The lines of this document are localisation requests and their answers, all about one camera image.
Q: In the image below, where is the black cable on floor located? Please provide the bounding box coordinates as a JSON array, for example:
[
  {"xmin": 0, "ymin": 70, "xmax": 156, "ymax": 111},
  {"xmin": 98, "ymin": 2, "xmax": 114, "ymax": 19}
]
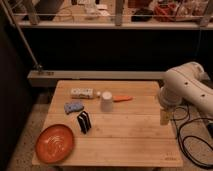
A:
[{"xmin": 171, "ymin": 104, "xmax": 213, "ymax": 169}]

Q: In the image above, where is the metal tripod pole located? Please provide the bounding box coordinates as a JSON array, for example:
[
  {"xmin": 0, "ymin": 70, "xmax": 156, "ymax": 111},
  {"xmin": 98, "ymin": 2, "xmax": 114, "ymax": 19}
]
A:
[{"xmin": 1, "ymin": 0, "xmax": 43, "ymax": 74}]

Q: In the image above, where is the blue cloth toy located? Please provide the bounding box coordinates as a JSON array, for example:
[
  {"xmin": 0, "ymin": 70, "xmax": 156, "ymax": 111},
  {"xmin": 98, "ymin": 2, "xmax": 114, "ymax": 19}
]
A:
[{"xmin": 64, "ymin": 102, "xmax": 84, "ymax": 114}]

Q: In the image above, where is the orange carrot toy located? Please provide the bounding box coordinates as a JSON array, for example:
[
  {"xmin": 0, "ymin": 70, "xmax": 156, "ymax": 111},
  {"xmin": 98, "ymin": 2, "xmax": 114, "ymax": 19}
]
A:
[{"xmin": 113, "ymin": 95, "xmax": 133, "ymax": 102}]

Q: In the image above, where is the wooden table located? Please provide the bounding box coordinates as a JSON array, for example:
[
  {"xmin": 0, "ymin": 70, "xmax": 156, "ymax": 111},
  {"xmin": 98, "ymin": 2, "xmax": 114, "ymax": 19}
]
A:
[{"xmin": 44, "ymin": 80, "xmax": 183, "ymax": 167}]

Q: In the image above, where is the grey ledge beam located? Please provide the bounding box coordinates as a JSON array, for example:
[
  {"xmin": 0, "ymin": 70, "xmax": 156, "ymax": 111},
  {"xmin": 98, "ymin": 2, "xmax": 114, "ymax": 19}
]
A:
[{"xmin": 27, "ymin": 70, "xmax": 163, "ymax": 87}]

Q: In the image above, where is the white ceramic cup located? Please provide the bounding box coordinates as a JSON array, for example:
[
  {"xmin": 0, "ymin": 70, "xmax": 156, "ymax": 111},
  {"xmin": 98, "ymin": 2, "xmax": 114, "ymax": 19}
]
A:
[{"xmin": 100, "ymin": 91, "xmax": 113, "ymax": 112}]

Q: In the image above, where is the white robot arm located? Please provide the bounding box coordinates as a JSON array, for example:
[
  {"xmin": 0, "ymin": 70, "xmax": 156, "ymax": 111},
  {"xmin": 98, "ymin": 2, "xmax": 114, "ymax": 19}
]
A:
[{"xmin": 157, "ymin": 62, "xmax": 213, "ymax": 125}]

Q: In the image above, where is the orange plate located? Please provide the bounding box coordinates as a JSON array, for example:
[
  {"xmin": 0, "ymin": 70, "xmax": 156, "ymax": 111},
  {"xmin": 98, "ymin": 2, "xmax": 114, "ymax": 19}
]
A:
[{"xmin": 35, "ymin": 124, "xmax": 74, "ymax": 164}]

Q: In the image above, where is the white bottle lying down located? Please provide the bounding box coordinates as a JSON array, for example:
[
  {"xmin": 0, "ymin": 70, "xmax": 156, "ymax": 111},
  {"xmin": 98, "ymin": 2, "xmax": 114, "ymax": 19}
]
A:
[{"xmin": 70, "ymin": 88, "xmax": 101, "ymax": 99}]

